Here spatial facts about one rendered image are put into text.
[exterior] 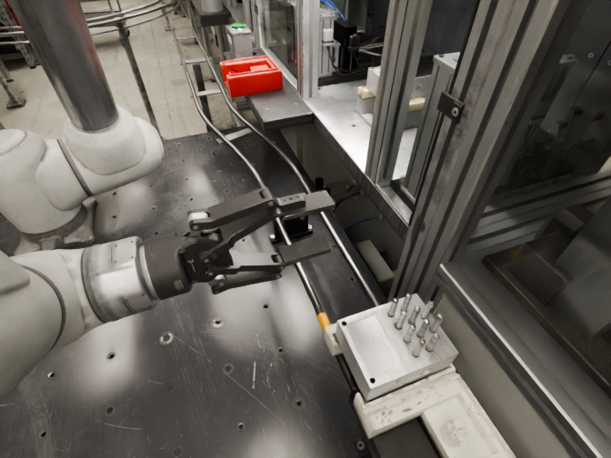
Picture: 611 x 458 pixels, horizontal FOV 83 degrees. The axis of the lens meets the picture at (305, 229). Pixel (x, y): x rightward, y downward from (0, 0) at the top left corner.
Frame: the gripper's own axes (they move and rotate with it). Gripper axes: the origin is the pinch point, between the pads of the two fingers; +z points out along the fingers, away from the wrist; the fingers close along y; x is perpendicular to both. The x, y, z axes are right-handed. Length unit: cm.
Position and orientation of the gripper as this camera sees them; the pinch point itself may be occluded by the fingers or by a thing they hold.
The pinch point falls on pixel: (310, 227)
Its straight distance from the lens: 46.0
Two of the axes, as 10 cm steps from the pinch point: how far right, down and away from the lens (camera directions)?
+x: -3.5, -6.7, 6.5
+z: 9.3, -2.5, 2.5
